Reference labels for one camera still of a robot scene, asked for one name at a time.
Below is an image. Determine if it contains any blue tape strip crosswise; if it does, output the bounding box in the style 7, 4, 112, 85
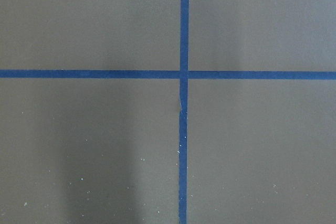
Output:
1, 69, 335, 80

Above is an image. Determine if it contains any blue tape strip lengthwise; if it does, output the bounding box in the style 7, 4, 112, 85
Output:
178, 0, 189, 223

